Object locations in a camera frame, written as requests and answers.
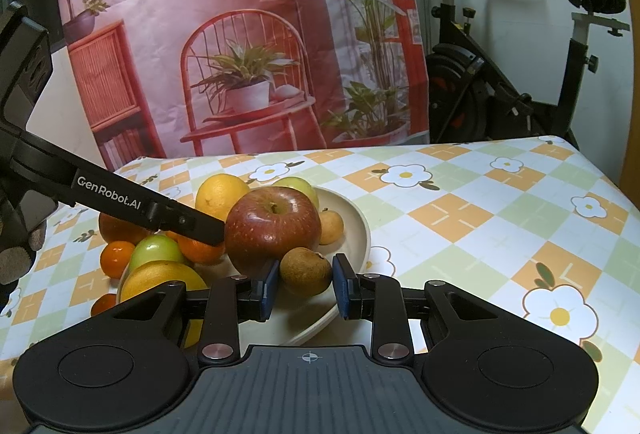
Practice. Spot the large red apple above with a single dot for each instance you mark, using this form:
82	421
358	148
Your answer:
266	223

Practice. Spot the dark red apple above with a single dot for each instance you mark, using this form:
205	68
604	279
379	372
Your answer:
114	229

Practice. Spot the brown kiwi fruit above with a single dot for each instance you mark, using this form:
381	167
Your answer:
305	273

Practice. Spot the pale green apple behind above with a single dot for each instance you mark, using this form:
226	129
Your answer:
301	185

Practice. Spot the yellow lemon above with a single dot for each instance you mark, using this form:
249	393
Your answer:
219	193

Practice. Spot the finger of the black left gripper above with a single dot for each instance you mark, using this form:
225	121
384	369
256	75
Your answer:
173	216

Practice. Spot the small yellow loquat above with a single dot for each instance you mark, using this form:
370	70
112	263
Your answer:
332	227

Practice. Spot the orange tangerine near gripper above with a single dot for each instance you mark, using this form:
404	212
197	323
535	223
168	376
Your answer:
104	303

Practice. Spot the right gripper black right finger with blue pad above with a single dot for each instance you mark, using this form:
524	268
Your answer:
380	300

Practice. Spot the beige round plate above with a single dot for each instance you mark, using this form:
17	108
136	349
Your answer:
293	319

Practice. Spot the orange tangerine on plate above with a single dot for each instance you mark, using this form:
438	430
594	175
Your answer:
197	252

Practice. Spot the black exercise bike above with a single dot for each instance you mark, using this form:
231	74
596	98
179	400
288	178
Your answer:
472	100

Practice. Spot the grey gloved hand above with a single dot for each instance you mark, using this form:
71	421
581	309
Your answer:
16	260

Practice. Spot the checkered floral tablecloth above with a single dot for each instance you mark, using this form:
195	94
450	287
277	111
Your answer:
530	225

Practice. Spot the large yellow orange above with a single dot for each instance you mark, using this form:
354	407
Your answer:
155	273

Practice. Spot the orange tangerine beside plate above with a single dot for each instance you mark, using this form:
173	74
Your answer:
115	257

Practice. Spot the pink printed backdrop cloth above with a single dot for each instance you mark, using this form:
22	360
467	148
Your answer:
173	78

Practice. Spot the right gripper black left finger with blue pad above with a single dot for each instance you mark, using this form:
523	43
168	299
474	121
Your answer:
232	301

